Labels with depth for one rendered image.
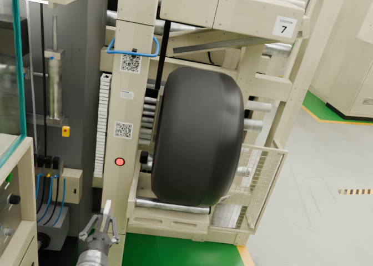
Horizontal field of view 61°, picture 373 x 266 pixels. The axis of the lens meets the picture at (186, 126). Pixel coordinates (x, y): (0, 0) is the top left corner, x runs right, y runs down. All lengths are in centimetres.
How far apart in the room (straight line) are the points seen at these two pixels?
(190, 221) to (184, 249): 105
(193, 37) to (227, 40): 17
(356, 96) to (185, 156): 483
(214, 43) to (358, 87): 434
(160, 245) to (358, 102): 430
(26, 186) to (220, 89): 79
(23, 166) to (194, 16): 88
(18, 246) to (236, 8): 124
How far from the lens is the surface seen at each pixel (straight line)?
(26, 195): 132
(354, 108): 589
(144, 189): 169
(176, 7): 142
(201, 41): 159
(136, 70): 122
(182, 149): 113
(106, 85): 127
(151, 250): 248
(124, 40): 119
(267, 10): 147
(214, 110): 116
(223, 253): 259
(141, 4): 116
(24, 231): 137
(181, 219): 148
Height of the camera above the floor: 189
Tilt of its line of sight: 28 degrees down
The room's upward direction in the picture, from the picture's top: 12 degrees clockwise
